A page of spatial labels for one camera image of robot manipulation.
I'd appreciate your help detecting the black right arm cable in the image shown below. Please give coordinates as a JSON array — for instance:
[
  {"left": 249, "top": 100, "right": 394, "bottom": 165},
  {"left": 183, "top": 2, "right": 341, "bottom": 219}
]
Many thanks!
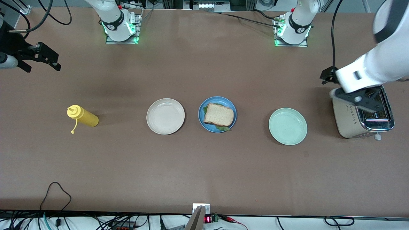
[{"left": 0, "top": 0, "right": 72, "bottom": 33}]

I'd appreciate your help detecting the thin black looped cable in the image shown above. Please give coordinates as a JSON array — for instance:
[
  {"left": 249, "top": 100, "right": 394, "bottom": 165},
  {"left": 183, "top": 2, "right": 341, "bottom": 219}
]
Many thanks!
[{"left": 39, "top": 181, "right": 72, "bottom": 228}]

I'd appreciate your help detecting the beige chrome toaster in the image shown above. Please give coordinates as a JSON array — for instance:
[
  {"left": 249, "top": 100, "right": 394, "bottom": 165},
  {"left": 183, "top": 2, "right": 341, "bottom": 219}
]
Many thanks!
[{"left": 332, "top": 86, "right": 395, "bottom": 141}]

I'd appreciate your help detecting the black cable across table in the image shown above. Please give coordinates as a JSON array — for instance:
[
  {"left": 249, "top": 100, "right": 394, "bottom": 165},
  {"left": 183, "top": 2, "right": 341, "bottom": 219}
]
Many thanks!
[{"left": 208, "top": 10, "right": 283, "bottom": 28}]

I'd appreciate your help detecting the beige round plate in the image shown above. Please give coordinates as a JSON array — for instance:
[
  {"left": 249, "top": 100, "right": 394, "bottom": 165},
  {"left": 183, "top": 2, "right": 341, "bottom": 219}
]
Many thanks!
[{"left": 146, "top": 98, "right": 185, "bottom": 135}]

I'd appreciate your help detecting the pale green round plate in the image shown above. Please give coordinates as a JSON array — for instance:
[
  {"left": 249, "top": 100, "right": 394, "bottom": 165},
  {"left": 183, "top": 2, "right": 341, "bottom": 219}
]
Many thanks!
[{"left": 268, "top": 108, "right": 308, "bottom": 146}]

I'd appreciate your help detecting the black cable flat loop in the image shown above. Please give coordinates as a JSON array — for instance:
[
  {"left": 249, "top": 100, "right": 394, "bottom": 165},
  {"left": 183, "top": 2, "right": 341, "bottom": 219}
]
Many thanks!
[{"left": 324, "top": 216, "right": 355, "bottom": 227}]

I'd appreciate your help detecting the toasted brown bread slice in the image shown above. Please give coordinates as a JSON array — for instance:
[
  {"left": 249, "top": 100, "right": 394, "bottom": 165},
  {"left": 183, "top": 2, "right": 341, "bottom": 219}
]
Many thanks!
[{"left": 204, "top": 103, "right": 234, "bottom": 127}]

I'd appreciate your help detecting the grey metal camera mount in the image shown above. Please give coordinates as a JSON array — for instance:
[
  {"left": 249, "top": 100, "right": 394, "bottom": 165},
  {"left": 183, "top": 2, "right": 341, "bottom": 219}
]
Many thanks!
[{"left": 185, "top": 203, "right": 211, "bottom": 230}]

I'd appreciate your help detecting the red clip wire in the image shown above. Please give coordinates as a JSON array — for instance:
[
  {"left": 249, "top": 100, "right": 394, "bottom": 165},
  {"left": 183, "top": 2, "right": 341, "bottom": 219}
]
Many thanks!
[{"left": 220, "top": 215, "right": 248, "bottom": 230}]

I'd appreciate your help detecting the yellow squeeze sauce bottle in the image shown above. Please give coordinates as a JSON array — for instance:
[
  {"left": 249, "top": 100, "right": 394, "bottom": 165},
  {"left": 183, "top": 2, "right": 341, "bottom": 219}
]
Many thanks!
[{"left": 67, "top": 104, "right": 99, "bottom": 134}]

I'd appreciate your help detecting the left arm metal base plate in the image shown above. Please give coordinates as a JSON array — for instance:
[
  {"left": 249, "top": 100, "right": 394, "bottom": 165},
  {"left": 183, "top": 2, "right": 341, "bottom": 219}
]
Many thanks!
[{"left": 274, "top": 16, "right": 309, "bottom": 48}]

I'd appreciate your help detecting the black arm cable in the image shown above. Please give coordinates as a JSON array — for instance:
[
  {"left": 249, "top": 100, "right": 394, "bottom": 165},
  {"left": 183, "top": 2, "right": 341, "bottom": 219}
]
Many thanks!
[
  {"left": 331, "top": 0, "right": 344, "bottom": 70},
  {"left": 0, "top": 0, "right": 72, "bottom": 33}
]

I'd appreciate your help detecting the green lettuce leaf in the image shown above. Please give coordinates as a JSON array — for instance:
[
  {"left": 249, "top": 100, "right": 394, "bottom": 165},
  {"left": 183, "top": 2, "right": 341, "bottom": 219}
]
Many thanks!
[{"left": 204, "top": 103, "right": 231, "bottom": 132}]

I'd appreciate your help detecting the aluminium frame profile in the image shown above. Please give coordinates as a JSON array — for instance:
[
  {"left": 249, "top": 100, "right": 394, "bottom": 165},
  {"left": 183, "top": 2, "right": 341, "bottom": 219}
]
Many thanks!
[{"left": 14, "top": 0, "right": 31, "bottom": 15}]

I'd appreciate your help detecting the blue round plate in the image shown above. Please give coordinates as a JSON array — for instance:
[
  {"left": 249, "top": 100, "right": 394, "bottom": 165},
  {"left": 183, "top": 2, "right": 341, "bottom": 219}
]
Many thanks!
[{"left": 198, "top": 96, "right": 237, "bottom": 133}]

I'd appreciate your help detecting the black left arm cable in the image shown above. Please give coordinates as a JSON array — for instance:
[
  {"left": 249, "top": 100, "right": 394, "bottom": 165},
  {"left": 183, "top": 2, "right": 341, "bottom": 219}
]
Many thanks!
[{"left": 331, "top": 0, "right": 344, "bottom": 70}]

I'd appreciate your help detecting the box with white lights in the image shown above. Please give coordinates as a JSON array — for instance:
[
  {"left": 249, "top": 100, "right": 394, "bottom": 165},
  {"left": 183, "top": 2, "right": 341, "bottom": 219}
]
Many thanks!
[{"left": 184, "top": 0, "right": 230, "bottom": 12}]

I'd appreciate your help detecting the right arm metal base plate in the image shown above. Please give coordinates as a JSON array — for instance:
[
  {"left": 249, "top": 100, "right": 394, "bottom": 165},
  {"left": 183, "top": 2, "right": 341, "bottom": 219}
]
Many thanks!
[{"left": 105, "top": 13, "right": 142, "bottom": 44}]

